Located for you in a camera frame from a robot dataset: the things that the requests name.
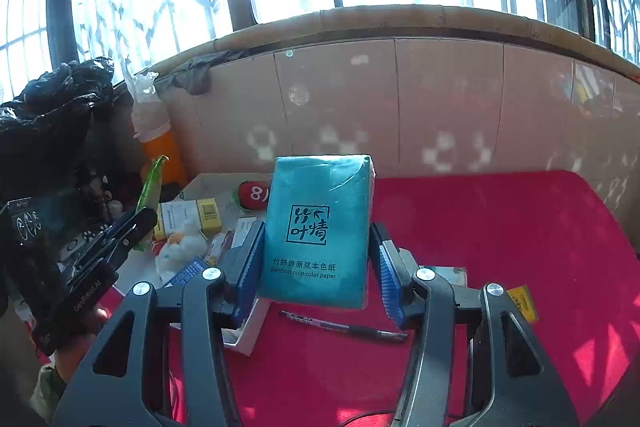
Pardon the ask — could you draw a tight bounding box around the orange paper cup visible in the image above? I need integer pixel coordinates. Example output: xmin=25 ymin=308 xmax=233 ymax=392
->
xmin=140 ymin=129 xmax=188 ymax=188

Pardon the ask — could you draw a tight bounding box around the small snack packet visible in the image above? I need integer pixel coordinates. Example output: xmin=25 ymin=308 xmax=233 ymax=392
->
xmin=206 ymin=231 xmax=235 ymax=265

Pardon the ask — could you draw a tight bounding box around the black pen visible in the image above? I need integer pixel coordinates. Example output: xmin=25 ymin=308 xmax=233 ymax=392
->
xmin=279 ymin=310 xmax=410 ymax=342

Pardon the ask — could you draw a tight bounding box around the teal tissue pack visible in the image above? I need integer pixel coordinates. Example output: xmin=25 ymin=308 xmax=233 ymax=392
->
xmin=256 ymin=154 xmax=376 ymax=310

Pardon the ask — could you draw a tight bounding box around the white and yellow medicine box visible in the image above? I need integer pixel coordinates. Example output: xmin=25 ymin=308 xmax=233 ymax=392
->
xmin=154 ymin=198 xmax=223 ymax=240

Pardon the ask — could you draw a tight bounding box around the blue and white medicine box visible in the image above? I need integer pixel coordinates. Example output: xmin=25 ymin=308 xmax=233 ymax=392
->
xmin=160 ymin=256 xmax=211 ymax=290

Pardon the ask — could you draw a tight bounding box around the white cardboard tray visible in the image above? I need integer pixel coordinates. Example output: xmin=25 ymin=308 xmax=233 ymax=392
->
xmin=112 ymin=172 xmax=273 ymax=355

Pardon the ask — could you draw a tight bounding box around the white plush rabbit toy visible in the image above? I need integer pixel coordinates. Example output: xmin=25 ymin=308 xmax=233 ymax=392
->
xmin=152 ymin=217 xmax=208 ymax=285

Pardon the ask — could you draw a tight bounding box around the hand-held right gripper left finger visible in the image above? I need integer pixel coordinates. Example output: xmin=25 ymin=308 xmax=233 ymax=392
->
xmin=52 ymin=221 xmax=267 ymax=427

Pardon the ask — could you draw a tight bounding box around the black plastic bag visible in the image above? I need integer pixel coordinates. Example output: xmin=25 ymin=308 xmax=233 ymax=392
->
xmin=0 ymin=57 xmax=116 ymax=208

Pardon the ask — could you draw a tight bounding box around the clear plastic bag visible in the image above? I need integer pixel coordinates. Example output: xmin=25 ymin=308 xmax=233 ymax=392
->
xmin=122 ymin=69 xmax=173 ymax=142

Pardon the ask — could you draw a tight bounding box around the small yellow box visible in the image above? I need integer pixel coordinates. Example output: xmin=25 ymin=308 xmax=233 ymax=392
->
xmin=505 ymin=284 xmax=541 ymax=325

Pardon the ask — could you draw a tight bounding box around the green snack packet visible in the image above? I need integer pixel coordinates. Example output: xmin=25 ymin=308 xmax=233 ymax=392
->
xmin=136 ymin=155 xmax=170 ymax=253

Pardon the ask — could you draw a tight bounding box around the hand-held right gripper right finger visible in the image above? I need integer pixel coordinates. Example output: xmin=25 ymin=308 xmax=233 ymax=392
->
xmin=369 ymin=222 xmax=581 ymax=427

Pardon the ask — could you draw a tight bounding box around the person's left hand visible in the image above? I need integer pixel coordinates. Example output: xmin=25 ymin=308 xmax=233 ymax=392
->
xmin=52 ymin=307 xmax=108 ymax=383

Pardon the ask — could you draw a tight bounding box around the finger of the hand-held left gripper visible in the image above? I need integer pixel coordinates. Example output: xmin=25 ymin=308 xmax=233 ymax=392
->
xmin=102 ymin=208 xmax=158 ymax=258
xmin=70 ymin=247 xmax=133 ymax=285

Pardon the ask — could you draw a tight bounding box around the grey cloth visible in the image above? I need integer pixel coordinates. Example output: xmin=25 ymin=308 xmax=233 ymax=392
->
xmin=157 ymin=49 xmax=248 ymax=95

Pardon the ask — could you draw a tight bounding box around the red toy with eyes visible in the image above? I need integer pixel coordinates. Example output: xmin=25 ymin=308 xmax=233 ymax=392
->
xmin=239 ymin=181 xmax=273 ymax=211

